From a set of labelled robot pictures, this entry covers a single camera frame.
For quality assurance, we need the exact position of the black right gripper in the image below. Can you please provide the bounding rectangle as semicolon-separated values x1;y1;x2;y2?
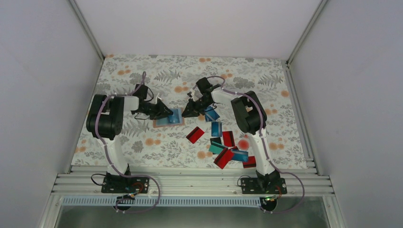
182;96;212;118

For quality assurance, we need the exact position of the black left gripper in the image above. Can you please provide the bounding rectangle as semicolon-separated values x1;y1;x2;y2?
137;100;173;120

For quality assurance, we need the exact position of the tan leather card holder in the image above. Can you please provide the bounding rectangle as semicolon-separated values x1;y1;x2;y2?
153;108;185;128

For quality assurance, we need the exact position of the light blue card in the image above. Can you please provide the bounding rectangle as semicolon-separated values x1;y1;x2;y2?
231;150;249;162

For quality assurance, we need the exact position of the blue card pile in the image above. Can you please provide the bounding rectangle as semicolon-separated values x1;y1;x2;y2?
168;114;180;124
204;106;220;122

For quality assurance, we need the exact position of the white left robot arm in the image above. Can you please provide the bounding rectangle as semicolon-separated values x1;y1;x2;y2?
86;84;173;192

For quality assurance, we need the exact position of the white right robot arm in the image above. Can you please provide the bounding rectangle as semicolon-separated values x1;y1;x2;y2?
182;77;280;193

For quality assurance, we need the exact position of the blue card middle upright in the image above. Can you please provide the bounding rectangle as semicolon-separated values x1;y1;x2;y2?
211;121;222;137

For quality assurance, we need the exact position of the red card near wallet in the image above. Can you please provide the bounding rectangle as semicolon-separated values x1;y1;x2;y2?
186;127;205;144

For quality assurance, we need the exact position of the black card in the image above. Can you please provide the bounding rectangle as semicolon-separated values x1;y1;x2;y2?
210;137;222;144

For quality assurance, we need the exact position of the teal green card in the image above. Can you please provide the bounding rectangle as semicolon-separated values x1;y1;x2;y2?
209;142;227;154

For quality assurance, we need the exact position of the red card centre upright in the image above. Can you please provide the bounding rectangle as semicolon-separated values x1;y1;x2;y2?
222;131;236;147

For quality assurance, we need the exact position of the red card lower centre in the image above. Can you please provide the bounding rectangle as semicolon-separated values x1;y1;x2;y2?
214;148;234;169

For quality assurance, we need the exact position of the red card bottom right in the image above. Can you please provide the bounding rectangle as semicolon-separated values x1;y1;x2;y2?
242;156;257;169

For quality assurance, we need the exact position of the floral patterned table mat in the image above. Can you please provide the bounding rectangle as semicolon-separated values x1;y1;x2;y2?
71;54;307;170

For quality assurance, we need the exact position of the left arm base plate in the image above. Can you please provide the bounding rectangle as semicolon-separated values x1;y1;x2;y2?
101;175;150;194

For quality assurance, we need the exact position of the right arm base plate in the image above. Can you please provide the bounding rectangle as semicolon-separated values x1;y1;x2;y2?
239;177;288;195

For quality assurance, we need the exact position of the perforated grey cable tray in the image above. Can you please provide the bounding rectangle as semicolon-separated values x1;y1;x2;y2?
61;196;260;208

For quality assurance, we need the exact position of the aluminium rail frame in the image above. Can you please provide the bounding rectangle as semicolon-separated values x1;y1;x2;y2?
51;166;334;197

